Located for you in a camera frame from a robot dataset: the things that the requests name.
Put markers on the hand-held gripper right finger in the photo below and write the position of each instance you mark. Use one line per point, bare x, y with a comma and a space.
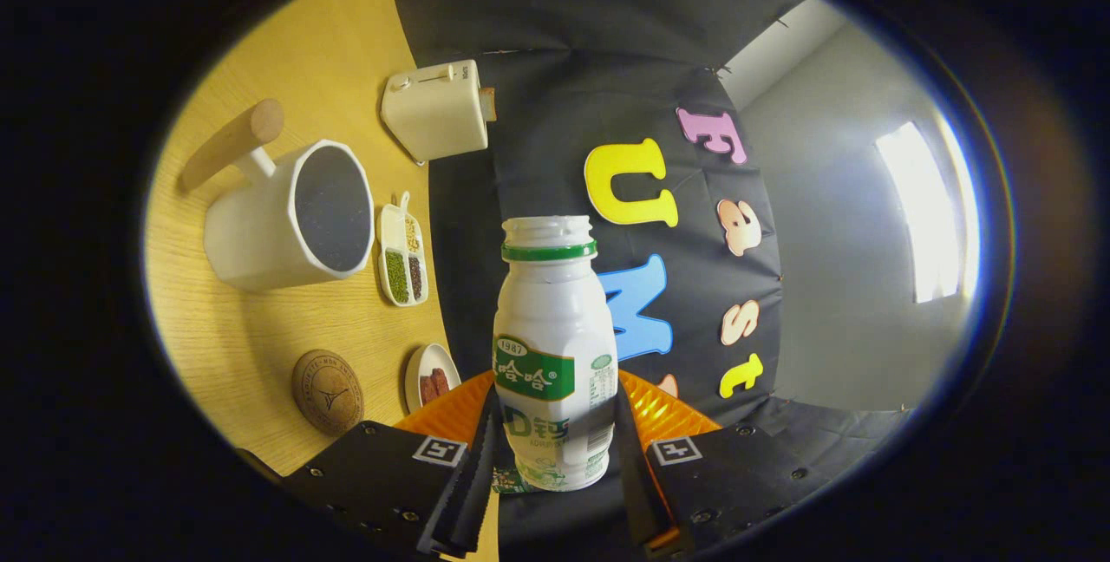
737, 475

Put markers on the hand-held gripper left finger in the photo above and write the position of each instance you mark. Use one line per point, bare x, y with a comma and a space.
390, 475

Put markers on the round cork coaster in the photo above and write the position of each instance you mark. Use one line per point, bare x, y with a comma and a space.
328, 390

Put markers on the white juice bottle green label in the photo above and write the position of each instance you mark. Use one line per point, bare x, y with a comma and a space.
551, 319

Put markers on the red meat slice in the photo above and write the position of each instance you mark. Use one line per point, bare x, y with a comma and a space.
427, 390
442, 380

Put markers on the white round plate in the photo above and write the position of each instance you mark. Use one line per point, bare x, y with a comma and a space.
414, 371

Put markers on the wooden table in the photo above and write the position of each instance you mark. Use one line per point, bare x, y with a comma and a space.
286, 319

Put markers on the white divided dish with beans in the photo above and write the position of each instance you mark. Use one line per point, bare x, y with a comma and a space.
397, 276

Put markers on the bright ceiling light panel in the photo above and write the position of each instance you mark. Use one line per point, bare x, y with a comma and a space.
928, 215

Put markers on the cream toaster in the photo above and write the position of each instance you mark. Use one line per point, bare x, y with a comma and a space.
434, 111

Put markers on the brown toast slice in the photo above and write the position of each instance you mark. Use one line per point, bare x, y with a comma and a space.
490, 104

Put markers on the black backdrop cloth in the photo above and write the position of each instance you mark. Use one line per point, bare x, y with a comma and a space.
555, 94

